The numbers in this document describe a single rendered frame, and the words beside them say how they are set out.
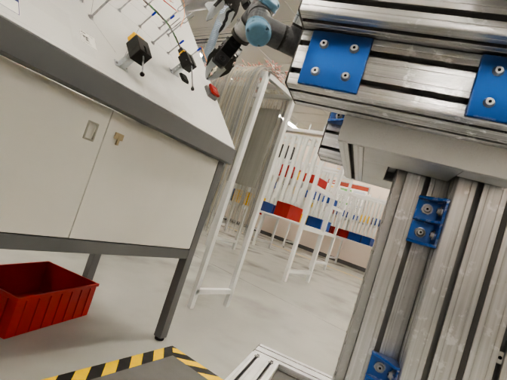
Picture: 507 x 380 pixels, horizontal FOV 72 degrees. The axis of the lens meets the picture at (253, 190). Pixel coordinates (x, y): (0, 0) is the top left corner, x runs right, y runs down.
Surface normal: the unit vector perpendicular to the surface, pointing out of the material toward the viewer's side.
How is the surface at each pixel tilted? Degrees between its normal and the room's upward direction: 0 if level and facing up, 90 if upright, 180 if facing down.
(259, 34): 141
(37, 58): 90
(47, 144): 90
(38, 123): 90
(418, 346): 90
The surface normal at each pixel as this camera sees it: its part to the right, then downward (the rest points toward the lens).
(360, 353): -0.29, -0.15
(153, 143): 0.82, 0.24
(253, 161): -0.58, -0.23
